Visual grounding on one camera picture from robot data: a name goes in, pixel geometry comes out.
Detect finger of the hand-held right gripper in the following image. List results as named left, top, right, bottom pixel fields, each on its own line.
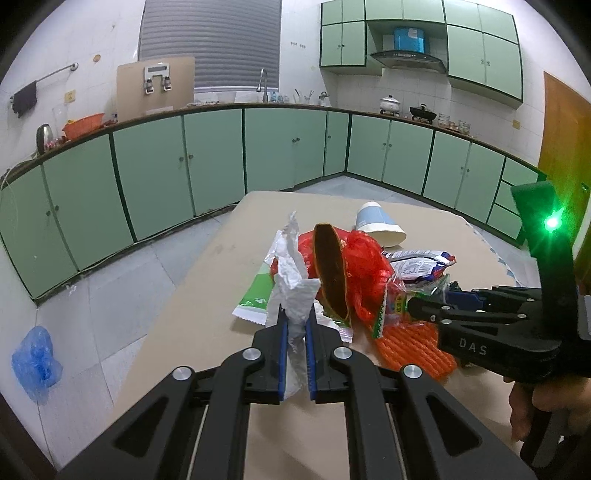
left=446, top=285, right=543, bottom=312
left=406, top=295, right=533, bottom=327

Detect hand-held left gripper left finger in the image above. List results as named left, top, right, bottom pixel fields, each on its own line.
left=58, top=307, right=289, bottom=480

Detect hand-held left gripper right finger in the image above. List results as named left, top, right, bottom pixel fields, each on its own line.
left=305, top=305, right=536, bottom=480

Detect green and red wrapper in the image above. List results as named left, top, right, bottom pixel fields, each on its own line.
left=369, top=274, right=451, bottom=340

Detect green and white salt bag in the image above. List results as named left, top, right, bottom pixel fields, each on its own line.
left=232, top=231, right=354, bottom=342

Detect white paper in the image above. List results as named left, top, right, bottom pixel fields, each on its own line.
left=270, top=211, right=321, bottom=400

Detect blue and white paper cup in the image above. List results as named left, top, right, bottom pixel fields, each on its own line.
left=353, top=202, right=408, bottom=247

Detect person's right hand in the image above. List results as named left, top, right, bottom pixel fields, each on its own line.
left=508, top=375, right=591, bottom=441

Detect white blue red snack packet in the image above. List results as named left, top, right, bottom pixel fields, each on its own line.
left=382, top=249, right=457, bottom=282

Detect orange foam fruit net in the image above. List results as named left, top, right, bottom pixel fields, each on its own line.
left=372, top=318, right=458, bottom=380

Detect white blue scalloped tablecloth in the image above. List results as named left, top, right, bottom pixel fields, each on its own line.
left=462, top=217, right=520, bottom=287

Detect red plastic net bag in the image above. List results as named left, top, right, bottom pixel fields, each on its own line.
left=298, top=229, right=398, bottom=324

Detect brown fruit peel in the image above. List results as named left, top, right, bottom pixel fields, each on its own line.
left=313, top=223, right=355, bottom=326

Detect wooden door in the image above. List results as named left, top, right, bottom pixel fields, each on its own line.
left=537, top=71, right=591, bottom=250

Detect green lower kitchen cabinets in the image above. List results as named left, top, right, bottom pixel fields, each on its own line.
left=0, top=104, right=550, bottom=301

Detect green kitchen cabinets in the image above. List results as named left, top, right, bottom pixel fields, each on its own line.
left=320, top=0, right=525, bottom=104
left=0, top=104, right=550, bottom=301

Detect black range hood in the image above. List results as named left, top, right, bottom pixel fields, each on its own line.
left=369, top=50, right=448, bottom=73

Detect blue plastic bag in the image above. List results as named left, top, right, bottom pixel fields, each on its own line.
left=11, top=325, right=63, bottom=404

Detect green upper kitchen cabinets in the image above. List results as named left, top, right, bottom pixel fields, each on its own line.
left=320, top=0, right=525, bottom=104

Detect blue hood chimney cover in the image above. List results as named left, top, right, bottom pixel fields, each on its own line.
left=393, top=27, right=426, bottom=52

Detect orange plastic basin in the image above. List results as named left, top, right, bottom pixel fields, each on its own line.
left=62, top=113, right=106, bottom=141

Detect beige board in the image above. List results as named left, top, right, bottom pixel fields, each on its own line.
left=115, top=56, right=197, bottom=121

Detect grey window blind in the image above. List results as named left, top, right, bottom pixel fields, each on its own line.
left=139, top=0, right=283, bottom=90

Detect dark cloth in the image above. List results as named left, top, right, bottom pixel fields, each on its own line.
left=11, top=80, right=38, bottom=118

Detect white metal bracket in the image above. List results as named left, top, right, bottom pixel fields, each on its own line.
left=143, top=65, right=174, bottom=94

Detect metal towel rail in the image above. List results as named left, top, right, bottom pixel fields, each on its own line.
left=10, top=62, right=79, bottom=102

